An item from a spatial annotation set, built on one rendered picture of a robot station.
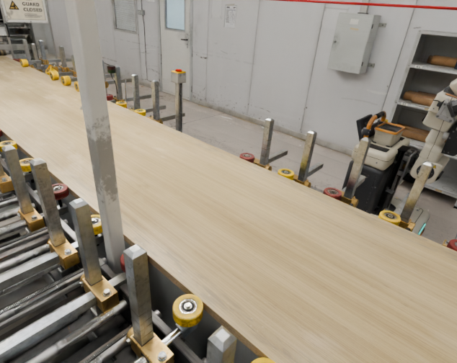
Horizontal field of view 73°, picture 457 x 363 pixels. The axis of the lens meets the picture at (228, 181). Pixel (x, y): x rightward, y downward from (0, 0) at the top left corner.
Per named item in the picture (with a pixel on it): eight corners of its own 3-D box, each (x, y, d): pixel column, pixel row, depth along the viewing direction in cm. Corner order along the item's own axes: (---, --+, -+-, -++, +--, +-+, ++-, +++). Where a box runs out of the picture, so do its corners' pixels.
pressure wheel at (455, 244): (463, 268, 116) (476, 244, 111) (460, 279, 111) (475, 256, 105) (439, 257, 121) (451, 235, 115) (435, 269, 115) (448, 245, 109)
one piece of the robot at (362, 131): (357, 151, 228) (352, 121, 223) (375, 140, 251) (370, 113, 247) (373, 150, 220) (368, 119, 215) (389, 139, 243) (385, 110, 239)
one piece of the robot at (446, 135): (433, 151, 198) (447, 119, 187) (442, 141, 216) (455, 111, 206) (462, 159, 189) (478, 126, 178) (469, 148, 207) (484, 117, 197)
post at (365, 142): (336, 223, 157) (364, 135, 134) (343, 227, 155) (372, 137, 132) (334, 226, 155) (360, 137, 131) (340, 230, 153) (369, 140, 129)
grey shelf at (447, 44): (380, 166, 389) (429, 29, 313) (464, 194, 338) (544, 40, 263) (368, 176, 359) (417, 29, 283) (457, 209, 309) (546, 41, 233)
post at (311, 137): (293, 209, 173) (311, 129, 150) (299, 212, 171) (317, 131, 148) (290, 212, 171) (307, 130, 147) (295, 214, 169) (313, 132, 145)
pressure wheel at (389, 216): (394, 244, 126) (404, 222, 120) (374, 241, 127) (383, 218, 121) (388, 232, 133) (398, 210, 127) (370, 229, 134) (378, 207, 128)
